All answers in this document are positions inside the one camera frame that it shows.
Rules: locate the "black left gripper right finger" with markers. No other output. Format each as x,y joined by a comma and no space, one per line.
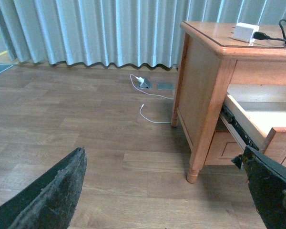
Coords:
267,185

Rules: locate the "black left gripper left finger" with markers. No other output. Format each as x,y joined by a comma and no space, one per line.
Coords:
51,200

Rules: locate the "wooden drawer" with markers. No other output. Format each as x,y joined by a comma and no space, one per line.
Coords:
223,149
260,124

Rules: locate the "white charger block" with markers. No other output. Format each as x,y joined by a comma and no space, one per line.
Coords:
245,32

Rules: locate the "wooden nightstand cabinet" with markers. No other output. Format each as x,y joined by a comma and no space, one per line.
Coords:
213,64

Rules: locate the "closed metal floor plate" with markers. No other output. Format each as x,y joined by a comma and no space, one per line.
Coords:
165,86

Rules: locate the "open metal floor socket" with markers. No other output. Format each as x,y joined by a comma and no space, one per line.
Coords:
146,84

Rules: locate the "grey pleated curtain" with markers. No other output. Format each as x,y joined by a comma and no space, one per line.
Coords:
117,31

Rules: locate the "white wall plug adapter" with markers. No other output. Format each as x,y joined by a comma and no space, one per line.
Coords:
140,79

